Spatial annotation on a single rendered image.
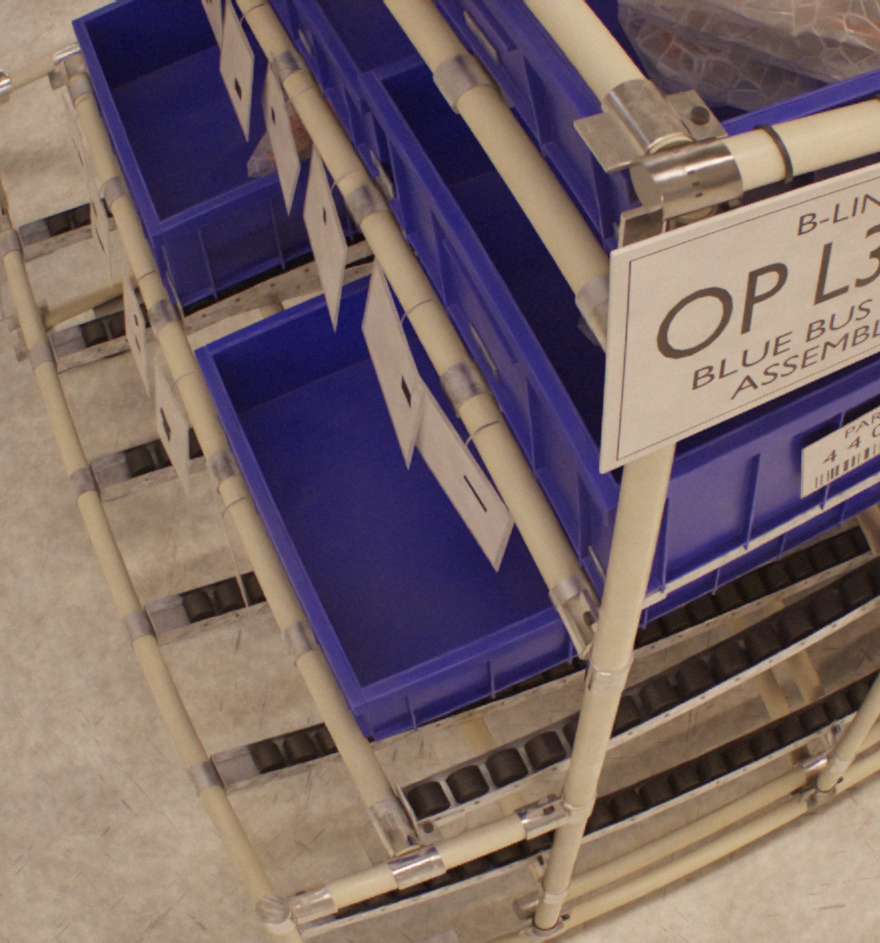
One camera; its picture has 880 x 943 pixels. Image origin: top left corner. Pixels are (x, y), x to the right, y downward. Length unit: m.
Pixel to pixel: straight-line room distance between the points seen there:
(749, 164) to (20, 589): 1.88
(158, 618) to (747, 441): 1.00
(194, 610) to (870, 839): 0.99
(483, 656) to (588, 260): 0.60
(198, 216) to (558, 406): 0.63
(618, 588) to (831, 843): 1.28
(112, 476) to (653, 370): 1.27
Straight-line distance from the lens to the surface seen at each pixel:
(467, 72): 1.15
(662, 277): 0.89
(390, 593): 1.74
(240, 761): 2.02
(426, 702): 1.67
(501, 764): 1.69
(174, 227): 1.78
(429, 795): 1.68
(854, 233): 0.96
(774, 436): 1.24
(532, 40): 0.97
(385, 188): 1.56
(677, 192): 0.85
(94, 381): 2.75
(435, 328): 1.50
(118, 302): 2.67
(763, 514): 1.38
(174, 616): 2.09
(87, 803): 2.48
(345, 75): 1.46
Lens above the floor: 2.33
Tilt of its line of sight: 63 degrees down
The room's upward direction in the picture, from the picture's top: 1 degrees counter-clockwise
